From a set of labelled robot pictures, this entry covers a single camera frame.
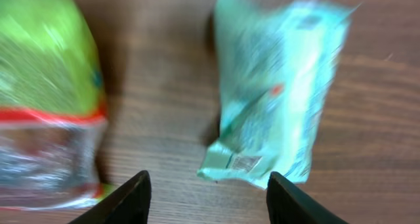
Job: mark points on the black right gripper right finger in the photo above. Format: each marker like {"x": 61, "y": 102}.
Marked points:
{"x": 288, "y": 204}

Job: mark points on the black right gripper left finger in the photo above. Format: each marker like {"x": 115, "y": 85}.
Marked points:
{"x": 129, "y": 204}

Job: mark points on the green snack bag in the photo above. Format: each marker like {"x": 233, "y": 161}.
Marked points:
{"x": 53, "y": 112}

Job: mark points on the light blue tissue pack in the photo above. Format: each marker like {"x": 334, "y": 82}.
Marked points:
{"x": 275, "y": 70}

